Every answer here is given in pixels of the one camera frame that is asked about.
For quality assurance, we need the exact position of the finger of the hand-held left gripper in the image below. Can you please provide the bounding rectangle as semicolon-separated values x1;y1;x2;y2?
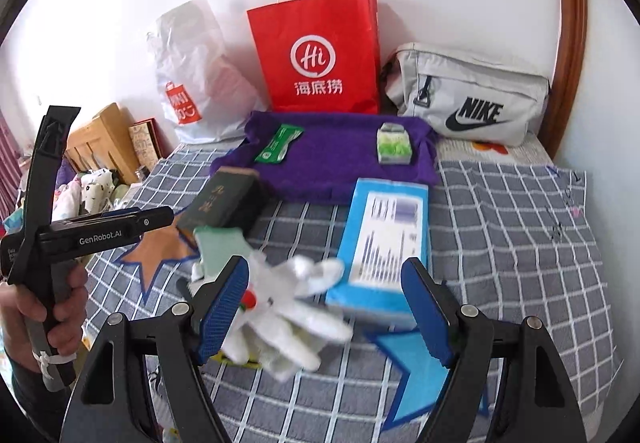
125;206;175;237

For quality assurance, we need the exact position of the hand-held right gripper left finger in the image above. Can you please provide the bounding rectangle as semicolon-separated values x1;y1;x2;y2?
60;254;251;443

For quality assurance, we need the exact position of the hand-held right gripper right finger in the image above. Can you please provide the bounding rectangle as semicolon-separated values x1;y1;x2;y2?
400;257;588;443

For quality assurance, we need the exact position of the white glove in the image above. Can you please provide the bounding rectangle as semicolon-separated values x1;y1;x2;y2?
190;225;353;381

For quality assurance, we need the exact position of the purple fabric tray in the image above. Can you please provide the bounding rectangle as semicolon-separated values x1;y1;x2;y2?
209;110;442;206

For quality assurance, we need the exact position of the person's left forearm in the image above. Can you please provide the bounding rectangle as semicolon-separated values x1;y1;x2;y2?
0;348;76;443

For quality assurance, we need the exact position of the person's left hand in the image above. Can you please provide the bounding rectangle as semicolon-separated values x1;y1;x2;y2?
0;264;90;366

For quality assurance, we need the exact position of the pile of colourful clothes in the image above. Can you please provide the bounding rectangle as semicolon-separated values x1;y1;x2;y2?
0;158;83;236

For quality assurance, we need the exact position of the pink striped curtain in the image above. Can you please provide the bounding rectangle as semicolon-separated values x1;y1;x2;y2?
0;113;22;204

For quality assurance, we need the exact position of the white polka-dot cloth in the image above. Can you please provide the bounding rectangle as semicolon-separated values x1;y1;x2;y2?
80;168;119;210

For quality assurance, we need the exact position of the red-edged box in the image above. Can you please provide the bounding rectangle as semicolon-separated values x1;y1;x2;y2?
127;119;164;169

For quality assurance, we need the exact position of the blue cardboard box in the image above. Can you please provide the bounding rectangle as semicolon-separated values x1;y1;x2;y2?
325;178;431;330

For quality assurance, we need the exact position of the grey checked bedsheet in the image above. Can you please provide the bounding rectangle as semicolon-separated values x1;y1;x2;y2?
75;130;618;443

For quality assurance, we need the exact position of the green wet wipe packet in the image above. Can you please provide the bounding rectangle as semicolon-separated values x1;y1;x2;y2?
253;124;304;165

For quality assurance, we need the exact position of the white plastic bag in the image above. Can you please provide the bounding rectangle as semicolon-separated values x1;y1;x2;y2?
146;0;268;144

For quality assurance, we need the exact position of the green tissue pack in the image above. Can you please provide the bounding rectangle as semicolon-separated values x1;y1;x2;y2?
376;122;414;164

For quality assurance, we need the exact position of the grey waist bag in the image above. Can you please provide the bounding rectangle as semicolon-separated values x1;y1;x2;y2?
382;42;551;147

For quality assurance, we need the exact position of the red paper bag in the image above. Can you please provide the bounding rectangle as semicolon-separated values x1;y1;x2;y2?
246;0;382;116

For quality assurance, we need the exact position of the brown wooden frame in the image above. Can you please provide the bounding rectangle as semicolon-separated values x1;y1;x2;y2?
540;0;588;159

